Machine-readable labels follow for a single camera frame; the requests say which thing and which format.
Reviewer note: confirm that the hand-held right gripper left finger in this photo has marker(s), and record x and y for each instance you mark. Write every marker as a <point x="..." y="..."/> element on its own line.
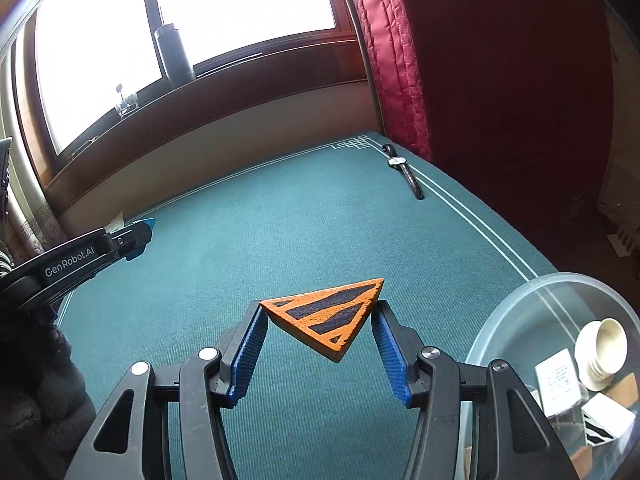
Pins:
<point x="247" y="360"/>

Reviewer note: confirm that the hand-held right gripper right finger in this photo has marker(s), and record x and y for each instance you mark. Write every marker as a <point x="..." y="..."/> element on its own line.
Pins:
<point x="390" y="360"/>

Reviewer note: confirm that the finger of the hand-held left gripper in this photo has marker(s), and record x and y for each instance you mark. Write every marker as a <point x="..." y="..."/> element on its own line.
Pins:
<point x="148" y="222"/>
<point x="127" y="242"/>

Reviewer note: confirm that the orange black-striped wedge block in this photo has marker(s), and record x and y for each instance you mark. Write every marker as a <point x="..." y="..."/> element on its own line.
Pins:
<point x="300" y="322"/>

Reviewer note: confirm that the clear plastic container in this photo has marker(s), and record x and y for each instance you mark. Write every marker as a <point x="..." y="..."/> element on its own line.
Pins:
<point x="500" y="320"/>

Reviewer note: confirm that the white wall charger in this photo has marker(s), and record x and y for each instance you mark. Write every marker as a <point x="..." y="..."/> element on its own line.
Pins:
<point x="557" y="380"/>

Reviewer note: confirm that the cream ribbed plastic cup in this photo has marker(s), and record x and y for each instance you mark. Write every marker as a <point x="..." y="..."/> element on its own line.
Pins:
<point x="600" y="360"/>

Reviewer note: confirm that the small wooden wedge block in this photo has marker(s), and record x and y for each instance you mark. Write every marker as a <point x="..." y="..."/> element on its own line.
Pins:
<point x="585" y="456"/>

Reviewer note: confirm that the white black-striped wedge block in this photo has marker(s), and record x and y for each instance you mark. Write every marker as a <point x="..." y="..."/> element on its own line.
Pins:
<point x="607" y="410"/>

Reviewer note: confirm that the person's left hand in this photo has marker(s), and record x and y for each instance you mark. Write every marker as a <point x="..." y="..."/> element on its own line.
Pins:
<point x="40" y="400"/>

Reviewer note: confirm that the printed paper sheet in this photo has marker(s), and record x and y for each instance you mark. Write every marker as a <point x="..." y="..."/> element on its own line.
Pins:
<point x="117" y="221"/>

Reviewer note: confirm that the beige patterned curtain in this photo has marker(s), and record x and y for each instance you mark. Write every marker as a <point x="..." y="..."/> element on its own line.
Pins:
<point x="30" y="225"/>

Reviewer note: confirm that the small clear glass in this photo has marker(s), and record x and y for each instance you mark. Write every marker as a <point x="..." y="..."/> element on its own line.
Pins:
<point x="126" y="105"/>

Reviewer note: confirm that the teal table mat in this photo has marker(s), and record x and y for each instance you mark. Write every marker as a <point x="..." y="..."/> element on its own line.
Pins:
<point x="300" y="220"/>

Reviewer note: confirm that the black thermos bottle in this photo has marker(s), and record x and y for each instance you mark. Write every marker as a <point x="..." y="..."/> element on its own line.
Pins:
<point x="175" y="55"/>

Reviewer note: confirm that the wooden framed window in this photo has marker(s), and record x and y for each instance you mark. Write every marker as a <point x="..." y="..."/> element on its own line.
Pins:
<point x="225" y="0"/>

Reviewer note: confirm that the red quilted cushion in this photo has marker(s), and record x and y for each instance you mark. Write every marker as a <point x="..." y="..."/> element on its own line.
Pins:
<point x="390" y="35"/>

